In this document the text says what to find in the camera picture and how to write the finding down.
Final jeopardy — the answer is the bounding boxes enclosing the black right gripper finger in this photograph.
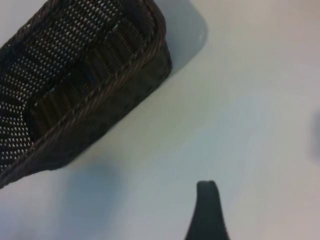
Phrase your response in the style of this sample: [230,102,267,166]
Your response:
[184,179,231,240]

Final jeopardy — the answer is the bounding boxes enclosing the dark brown woven basket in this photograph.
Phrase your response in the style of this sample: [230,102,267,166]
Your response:
[0,0,173,190]

